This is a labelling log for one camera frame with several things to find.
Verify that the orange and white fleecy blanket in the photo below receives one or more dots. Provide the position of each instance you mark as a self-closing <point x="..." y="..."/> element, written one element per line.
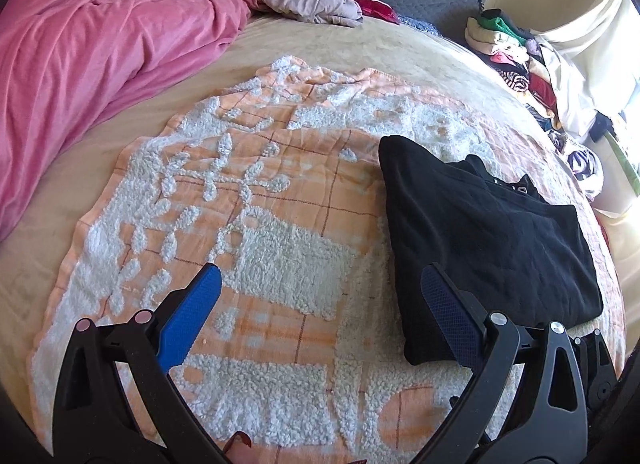
<point x="280" y="254"/>

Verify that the white plastic bag of clothes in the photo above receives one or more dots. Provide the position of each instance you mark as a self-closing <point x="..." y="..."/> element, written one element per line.
<point x="582" y="163"/>

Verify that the red garment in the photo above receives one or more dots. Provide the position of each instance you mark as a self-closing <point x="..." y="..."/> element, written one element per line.
<point x="375" y="8"/>

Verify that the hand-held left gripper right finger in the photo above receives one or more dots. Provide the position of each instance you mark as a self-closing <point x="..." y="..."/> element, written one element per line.
<point x="450" y="314"/>

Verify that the person's left hand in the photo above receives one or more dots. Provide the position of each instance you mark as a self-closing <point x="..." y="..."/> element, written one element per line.
<point x="241" y="451"/>

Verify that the black printed T-shirt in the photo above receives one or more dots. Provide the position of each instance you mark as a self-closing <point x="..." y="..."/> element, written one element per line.
<point x="475" y="224"/>

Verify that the blue patterned cloth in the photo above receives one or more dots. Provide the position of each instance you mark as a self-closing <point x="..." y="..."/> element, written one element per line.
<point x="420" y="24"/>

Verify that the pink duvet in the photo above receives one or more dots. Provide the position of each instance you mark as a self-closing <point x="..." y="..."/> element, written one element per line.
<point x="100" y="43"/>

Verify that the dark hanging garment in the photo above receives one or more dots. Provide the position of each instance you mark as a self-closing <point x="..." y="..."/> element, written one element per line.
<point x="602" y="128"/>

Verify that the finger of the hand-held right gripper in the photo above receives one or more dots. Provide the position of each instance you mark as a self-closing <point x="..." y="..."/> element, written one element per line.
<point x="602" y="374"/>

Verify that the pile of folded clothes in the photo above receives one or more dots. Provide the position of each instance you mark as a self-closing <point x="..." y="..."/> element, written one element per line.
<point x="505" y="43"/>

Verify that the white draped cloth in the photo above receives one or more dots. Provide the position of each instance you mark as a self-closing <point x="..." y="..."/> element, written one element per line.
<point x="575" y="58"/>

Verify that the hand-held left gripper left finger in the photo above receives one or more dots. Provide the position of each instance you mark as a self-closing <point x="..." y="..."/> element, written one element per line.
<point x="192" y="314"/>

